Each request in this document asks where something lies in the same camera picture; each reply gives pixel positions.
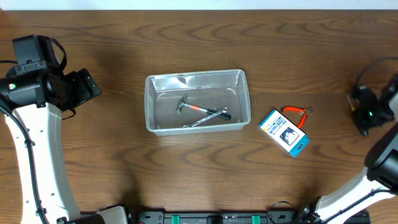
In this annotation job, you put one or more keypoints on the small black claw hammer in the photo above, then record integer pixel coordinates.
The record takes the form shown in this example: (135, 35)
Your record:
(181, 104)

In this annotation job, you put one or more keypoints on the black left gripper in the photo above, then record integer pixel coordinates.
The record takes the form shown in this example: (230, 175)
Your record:
(86, 88)

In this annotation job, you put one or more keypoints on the yellow black screwdriver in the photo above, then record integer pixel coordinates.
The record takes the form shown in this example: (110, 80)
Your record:
(352, 107)

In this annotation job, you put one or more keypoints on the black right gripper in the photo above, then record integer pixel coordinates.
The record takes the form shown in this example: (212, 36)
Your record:
(363, 121)

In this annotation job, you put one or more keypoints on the white blue product box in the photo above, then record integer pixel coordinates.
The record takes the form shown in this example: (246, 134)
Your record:
(287, 135)

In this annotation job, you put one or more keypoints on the clear plastic container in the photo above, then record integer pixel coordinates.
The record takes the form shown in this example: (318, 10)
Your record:
(212, 90)

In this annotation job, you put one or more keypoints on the silver ring wrench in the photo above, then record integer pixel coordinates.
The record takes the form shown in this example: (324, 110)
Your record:
(222, 111)

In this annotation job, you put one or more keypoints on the red handled pliers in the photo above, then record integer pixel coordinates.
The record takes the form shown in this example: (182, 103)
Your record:
(303, 111)

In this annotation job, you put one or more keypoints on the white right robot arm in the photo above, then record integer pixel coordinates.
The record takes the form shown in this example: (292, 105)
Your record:
(378, 180)

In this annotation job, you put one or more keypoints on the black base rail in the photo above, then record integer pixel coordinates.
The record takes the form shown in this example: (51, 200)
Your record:
(217, 217)

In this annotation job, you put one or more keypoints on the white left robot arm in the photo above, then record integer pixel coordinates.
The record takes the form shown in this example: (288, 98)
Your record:
(36, 132)

